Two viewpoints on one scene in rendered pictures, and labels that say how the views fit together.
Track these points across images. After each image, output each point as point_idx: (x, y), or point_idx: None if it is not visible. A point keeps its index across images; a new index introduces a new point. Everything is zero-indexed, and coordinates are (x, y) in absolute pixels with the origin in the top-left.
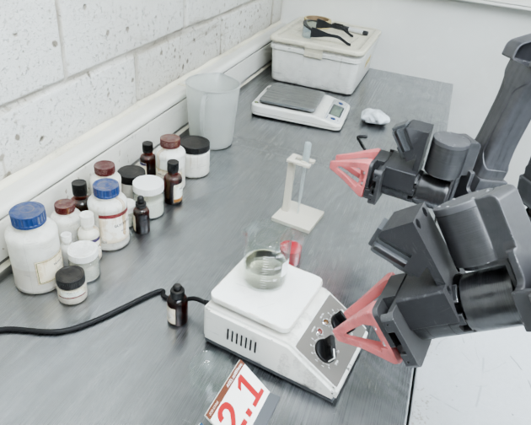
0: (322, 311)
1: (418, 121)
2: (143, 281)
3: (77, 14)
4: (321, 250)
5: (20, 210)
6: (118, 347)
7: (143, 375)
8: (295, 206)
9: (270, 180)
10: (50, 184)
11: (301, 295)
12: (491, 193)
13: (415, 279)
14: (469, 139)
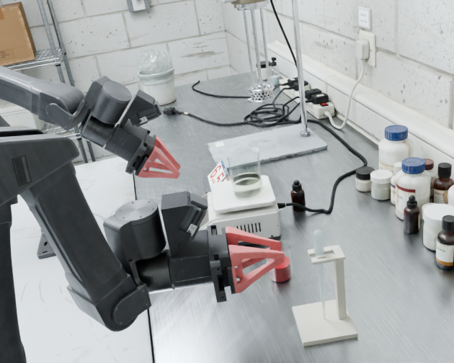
0: (206, 212)
1: (179, 204)
2: (347, 210)
3: None
4: (264, 300)
5: (398, 127)
6: (307, 189)
7: (280, 189)
8: (339, 328)
9: (424, 359)
10: None
11: (219, 196)
12: (104, 76)
13: (138, 131)
14: (115, 218)
